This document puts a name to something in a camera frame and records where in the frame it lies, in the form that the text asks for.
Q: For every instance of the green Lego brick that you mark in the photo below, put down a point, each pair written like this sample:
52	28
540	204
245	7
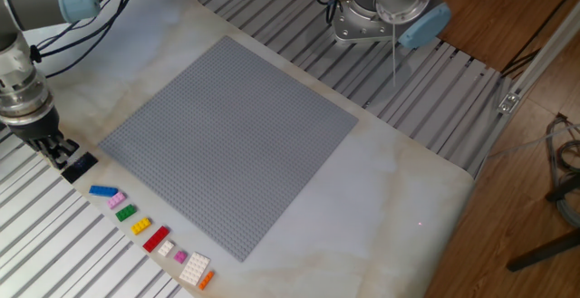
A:
125	213

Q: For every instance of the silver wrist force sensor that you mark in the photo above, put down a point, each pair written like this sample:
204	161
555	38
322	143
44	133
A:
22	101

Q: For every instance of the light pink Lego brick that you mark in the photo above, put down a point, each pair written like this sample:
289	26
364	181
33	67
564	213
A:
116	200

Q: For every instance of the yellow Lego brick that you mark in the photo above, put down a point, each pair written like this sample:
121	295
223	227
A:
141	226

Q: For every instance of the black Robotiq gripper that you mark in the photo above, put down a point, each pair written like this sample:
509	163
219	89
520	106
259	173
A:
36	130

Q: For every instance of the large white Lego plate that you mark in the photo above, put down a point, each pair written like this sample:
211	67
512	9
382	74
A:
195	268

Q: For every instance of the red Lego brick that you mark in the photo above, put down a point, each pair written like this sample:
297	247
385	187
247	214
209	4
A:
156	239

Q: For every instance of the blue Lego brick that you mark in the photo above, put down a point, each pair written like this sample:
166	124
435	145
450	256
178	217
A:
103	191

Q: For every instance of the aluminium frame bar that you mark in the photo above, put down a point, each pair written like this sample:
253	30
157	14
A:
544	53

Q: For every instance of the black Lego plate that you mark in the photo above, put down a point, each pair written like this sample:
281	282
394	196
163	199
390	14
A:
81	167

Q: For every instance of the small white Lego brick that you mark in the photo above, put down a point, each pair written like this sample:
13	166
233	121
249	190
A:
166	248

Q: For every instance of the grey Lego baseplate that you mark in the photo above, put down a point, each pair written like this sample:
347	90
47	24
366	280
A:
235	153

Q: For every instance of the orange Lego brick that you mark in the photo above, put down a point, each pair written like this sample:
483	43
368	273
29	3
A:
206	280

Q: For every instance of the glossy marble pattern mat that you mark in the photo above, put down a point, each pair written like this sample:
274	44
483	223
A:
362	225

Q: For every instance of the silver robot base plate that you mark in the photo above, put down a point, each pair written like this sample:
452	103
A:
358	28

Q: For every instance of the small magenta Lego brick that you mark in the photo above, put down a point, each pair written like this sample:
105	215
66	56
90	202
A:
180	256

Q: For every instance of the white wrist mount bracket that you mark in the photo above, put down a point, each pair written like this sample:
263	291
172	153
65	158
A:
13	62

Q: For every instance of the black stand leg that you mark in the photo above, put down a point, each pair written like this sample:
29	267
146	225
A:
544	250

